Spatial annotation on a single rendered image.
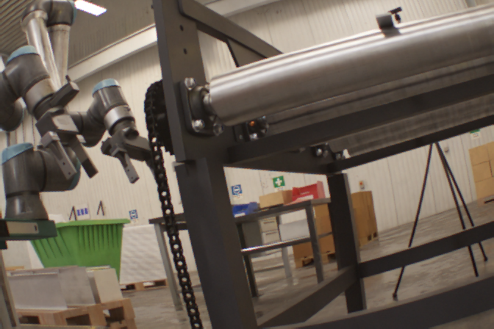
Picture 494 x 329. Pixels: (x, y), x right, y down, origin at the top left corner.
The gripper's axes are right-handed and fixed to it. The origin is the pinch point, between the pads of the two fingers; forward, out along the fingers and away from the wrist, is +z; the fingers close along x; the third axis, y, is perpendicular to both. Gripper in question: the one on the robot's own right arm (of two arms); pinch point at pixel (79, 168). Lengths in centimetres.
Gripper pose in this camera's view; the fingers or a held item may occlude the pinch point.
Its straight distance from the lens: 115.2
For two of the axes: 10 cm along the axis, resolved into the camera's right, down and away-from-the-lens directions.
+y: -8.0, 5.9, 0.8
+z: 5.9, 8.1, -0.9
